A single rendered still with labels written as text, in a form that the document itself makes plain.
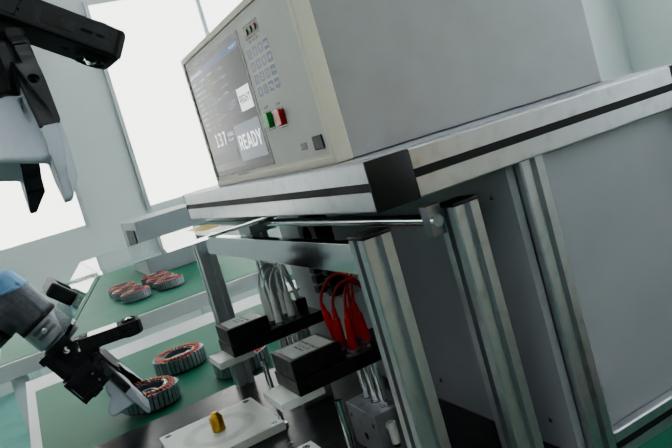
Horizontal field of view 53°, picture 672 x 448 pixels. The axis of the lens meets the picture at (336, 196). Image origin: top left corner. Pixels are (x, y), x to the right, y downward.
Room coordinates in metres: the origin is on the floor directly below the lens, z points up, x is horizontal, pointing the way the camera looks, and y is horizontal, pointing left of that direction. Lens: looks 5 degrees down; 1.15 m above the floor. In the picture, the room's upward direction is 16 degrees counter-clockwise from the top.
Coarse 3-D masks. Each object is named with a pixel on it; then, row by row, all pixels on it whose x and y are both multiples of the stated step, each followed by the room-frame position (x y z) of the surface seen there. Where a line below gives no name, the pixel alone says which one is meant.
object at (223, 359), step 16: (240, 320) 0.98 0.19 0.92; (256, 320) 0.96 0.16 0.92; (288, 320) 0.99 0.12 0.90; (304, 320) 0.98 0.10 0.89; (320, 320) 0.99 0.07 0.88; (224, 336) 0.96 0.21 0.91; (240, 336) 0.94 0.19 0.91; (256, 336) 0.95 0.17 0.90; (272, 336) 0.96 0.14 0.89; (288, 336) 1.01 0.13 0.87; (224, 352) 0.98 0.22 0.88; (240, 352) 0.94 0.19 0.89; (224, 368) 0.93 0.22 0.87
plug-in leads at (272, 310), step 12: (264, 264) 1.03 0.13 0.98; (264, 276) 1.00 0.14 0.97; (276, 276) 1.03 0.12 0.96; (288, 276) 1.03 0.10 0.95; (264, 288) 1.00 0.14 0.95; (264, 300) 1.00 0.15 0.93; (276, 300) 0.98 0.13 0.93; (288, 300) 0.99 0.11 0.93; (300, 300) 1.03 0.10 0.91; (276, 312) 0.98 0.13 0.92; (288, 312) 1.00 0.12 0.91; (276, 324) 0.98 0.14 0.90
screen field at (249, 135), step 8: (248, 120) 0.88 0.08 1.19; (256, 120) 0.85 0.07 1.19; (240, 128) 0.92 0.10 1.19; (248, 128) 0.89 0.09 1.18; (256, 128) 0.86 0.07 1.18; (240, 136) 0.92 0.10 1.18; (248, 136) 0.90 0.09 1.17; (256, 136) 0.87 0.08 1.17; (240, 144) 0.93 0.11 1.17; (248, 144) 0.90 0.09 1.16; (256, 144) 0.88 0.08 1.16; (264, 144) 0.85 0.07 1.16; (248, 152) 0.91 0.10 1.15; (256, 152) 0.89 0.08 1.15; (264, 152) 0.86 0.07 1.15
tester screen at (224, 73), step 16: (224, 48) 0.89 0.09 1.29; (208, 64) 0.96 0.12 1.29; (224, 64) 0.91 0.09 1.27; (240, 64) 0.85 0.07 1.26; (192, 80) 1.05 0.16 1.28; (208, 80) 0.98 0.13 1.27; (224, 80) 0.92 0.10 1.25; (240, 80) 0.87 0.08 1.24; (208, 96) 1.00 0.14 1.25; (224, 96) 0.94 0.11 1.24; (208, 112) 1.02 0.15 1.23; (224, 112) 0.96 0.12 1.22; (256, 112) 0.85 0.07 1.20; (208, 128) 1.05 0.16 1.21; (224, 128) 0.98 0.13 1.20; (240, 160) 0.95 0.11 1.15; (256, 160) 0.89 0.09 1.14
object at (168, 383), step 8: (160, 376) 1.28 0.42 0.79; (168, 376) 1.27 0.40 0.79; (136, 384) 1.26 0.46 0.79; (144, 384) 1.27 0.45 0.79; (152, 384) 1.27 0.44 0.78; (160, 384) 1.26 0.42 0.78; (168, 384) 1.22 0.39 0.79; (176, 384) 1.23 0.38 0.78; (144, 392) 1.20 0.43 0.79; (152, 392) 1.19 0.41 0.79; (160, 392) 1.19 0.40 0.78; (168, 392) 1.20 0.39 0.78; (176, 392) 1.22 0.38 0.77; (152, 400) 1.19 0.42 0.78; (160, 400) 1.19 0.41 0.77; (168, 400) 1.20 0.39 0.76; (128, 408) 1.19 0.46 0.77; (136, 408) 1.18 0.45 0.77; (152, 408) 1.18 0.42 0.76; (160, 408) 1.19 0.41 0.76
